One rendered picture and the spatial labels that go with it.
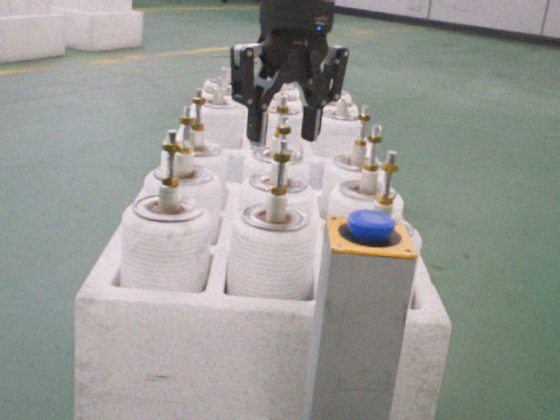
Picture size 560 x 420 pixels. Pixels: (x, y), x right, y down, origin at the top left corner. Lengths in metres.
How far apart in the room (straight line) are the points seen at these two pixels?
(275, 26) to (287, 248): 0.23
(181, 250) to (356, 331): 0.23
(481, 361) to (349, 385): 0.47
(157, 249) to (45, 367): 0.29
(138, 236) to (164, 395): 0.17
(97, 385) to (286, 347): 0.20
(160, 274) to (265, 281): 0.11
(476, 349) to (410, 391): 0.31
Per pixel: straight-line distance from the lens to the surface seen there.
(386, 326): 0.56
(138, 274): 0.73
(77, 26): 3.37
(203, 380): 0.74
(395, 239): 0.55
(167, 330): 0.71
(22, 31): 3.00
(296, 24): 0.64
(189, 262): 0.72
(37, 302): 1.08
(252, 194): 0.81
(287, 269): 0.71
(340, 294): 0.54
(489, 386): 0.98
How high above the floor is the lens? 0.53
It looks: 16 degrees down
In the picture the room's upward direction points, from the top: 7 degrees clockwise
